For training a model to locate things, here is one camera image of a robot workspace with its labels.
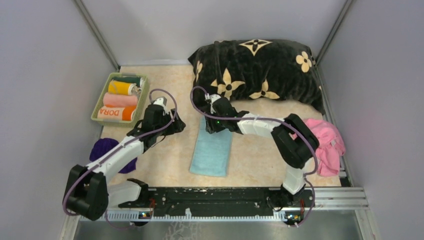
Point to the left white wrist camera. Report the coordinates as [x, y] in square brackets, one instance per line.
[160, 101]

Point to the light blue towel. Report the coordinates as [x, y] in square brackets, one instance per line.
[211, 153]

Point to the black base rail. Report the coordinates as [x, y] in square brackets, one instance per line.
[220, 201]

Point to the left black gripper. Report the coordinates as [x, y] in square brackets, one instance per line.
[177, 126]

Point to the pink rolled towel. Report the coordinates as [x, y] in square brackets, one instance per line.
[119, 100]

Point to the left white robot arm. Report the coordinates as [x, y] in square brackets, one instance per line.
[87, 191]

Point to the dark green rolled towel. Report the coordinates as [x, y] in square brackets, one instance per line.
[137, 80]

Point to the yellow rolled towel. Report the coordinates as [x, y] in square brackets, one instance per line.
[122, 88]

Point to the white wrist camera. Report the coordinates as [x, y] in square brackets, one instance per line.
[211, 98]
[160, 101]

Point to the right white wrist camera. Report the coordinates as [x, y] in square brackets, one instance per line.
[211, 98]

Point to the orange DORA rolled towel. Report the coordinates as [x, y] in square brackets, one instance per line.
[117, 113]

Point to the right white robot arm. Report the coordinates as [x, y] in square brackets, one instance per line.
[293, 138]

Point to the green plastic basket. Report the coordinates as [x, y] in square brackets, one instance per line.
[141, 94]

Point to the purple towel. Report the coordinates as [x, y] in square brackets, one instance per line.
[103, 146]

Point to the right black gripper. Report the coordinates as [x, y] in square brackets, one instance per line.
[211, 127]

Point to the black floral blanket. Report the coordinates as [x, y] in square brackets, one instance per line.
[275, 69]

